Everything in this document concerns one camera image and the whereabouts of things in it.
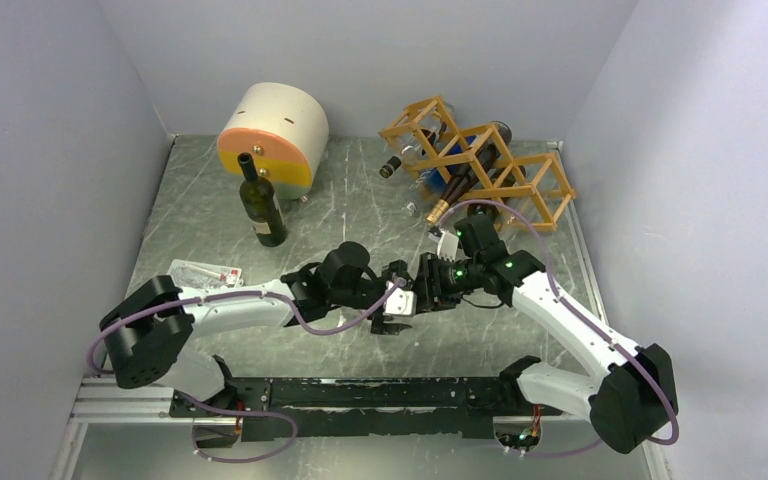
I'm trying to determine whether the clear bottle black cap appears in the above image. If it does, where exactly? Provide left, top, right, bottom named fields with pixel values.
left=379, top=134, right=425, bottom=179

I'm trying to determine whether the aluminium frame rail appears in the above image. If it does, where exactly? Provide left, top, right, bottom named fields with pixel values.
left=49, top=377, right=673, bottom=480

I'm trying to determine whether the white orange yellow bread box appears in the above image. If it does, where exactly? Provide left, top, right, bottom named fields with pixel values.
left=217, top=82, right=329, bottom=200

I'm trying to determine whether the dark bottle gold foil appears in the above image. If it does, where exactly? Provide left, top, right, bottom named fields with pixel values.
left=426, top=121, right=512, bottom=226

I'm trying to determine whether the clear plastic packet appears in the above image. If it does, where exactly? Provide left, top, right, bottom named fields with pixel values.
left=167, top=259, right=244, bottom=290

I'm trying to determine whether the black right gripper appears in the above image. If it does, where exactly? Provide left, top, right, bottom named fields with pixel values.
left=412, top=251, right=483, bottom=313

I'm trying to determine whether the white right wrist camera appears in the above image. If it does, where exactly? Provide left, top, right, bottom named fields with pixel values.
left=428, top=226, right=459, bottom=261

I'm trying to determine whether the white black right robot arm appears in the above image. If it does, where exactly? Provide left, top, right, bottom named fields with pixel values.
left=395, top=215, right=678, bottom=454

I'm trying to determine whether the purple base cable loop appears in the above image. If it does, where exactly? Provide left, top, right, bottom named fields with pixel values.
left=171, top=390, right=299, bottom=465

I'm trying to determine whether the wooden wine rack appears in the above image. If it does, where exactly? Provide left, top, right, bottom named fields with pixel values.
left=379, top=95, right=576, bottom=232

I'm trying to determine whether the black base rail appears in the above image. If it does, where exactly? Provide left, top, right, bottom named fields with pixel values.
left=169, top=376, right=564, bottom=442

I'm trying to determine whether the dark green wine bottle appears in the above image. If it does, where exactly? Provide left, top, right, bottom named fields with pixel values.
left=237, top=152, right=288, bottom=247

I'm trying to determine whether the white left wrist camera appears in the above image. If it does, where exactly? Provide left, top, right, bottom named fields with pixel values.
left=384, top=288, right=417, bottom=317

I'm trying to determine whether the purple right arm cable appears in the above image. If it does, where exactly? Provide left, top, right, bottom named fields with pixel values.
left=436, top=198, right=681, bottom=447

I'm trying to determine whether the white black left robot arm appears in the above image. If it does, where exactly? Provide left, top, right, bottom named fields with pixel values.
left=91, top=241, right=416, bottom=416

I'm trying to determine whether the blue labelled clear bottle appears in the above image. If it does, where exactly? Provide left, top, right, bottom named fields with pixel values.
left=419, top=163, right=471, bottom=222

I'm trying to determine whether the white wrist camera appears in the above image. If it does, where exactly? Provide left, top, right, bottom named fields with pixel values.
left=428, top=226, right=459, bottom=261
left=384, top=288, right=417, bottom=317

